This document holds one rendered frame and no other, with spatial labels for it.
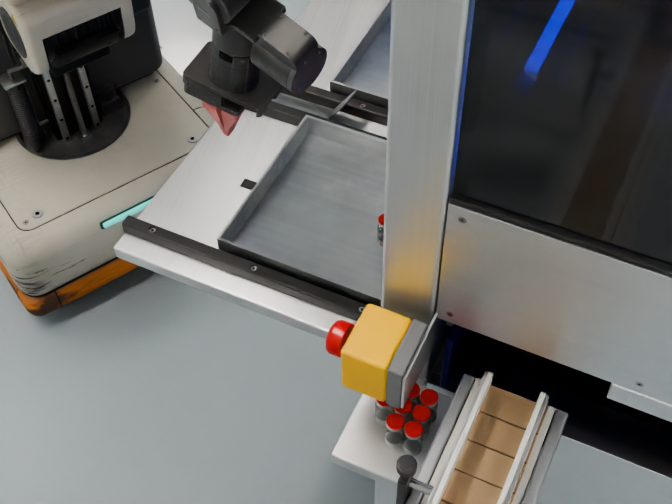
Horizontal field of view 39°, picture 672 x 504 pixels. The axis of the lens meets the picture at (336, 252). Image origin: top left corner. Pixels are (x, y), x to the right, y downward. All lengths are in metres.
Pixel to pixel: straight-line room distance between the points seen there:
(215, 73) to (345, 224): 0.33
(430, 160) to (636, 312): 0.24
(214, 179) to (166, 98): 1.07
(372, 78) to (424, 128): 0.67
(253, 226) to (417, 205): 0.43
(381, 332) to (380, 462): 0.17
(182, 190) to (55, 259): 0.88
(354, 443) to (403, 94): 0.45
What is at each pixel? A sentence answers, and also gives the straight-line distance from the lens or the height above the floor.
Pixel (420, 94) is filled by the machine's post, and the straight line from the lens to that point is 0.81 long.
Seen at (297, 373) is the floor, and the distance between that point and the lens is 2.19.
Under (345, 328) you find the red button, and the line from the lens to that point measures 1.03.
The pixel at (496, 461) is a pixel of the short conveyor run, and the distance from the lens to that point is 1.06.
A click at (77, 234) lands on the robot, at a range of 2.19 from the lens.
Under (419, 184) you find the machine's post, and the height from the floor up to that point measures 1.22.
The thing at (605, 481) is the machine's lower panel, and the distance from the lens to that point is 1.21.
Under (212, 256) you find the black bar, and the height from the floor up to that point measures 0.90.
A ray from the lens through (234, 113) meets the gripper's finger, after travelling 1.09.
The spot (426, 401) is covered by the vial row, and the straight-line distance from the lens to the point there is 1.09.
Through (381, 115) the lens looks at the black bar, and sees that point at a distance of 1.42.
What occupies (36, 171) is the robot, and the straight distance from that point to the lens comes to 2.32.
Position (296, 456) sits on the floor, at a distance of 2.09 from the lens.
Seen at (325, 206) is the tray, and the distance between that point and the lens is 1.32.
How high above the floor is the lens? 1.87
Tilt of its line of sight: 51 degrees down
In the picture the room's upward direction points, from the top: 2 degrees counter-clockwise
